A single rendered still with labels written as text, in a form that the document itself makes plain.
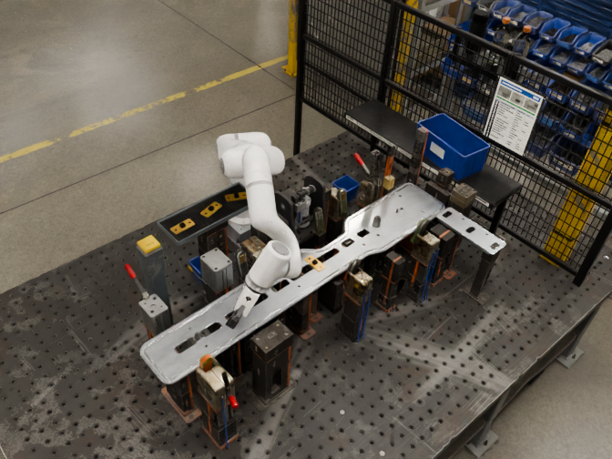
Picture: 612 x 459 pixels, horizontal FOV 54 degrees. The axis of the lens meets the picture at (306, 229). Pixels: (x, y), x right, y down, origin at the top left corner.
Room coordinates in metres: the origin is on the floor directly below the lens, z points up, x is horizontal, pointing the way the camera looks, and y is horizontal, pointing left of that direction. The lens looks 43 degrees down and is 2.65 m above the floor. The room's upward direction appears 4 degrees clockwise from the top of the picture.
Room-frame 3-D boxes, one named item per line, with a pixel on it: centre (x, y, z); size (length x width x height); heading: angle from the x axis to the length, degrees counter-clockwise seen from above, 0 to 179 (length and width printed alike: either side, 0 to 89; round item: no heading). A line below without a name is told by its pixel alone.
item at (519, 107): (2.20, -0.84, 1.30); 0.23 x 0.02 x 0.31; 44
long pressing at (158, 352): (1.54, -0.03, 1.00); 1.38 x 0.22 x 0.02; 134
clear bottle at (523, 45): (2.34, -0.83, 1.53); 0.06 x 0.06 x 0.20
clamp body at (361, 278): (1.48, -0.21, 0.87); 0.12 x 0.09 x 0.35; 44
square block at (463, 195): (1.98, -0.66, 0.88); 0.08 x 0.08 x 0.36; 44
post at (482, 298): (1.72, -0.75, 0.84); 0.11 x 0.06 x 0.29; 44
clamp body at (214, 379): (1.01, 0.25, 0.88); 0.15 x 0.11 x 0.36; 44
